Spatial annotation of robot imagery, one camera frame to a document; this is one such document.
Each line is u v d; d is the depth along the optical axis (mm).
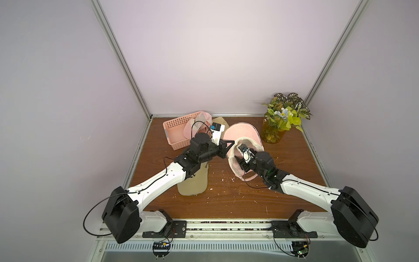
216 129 642
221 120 1177
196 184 865
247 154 688
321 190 479
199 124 1096
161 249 720
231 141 705
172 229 669
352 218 406
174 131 1096
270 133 1004
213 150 636
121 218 400
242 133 696
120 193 425
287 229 669
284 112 888
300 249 709
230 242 710
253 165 712
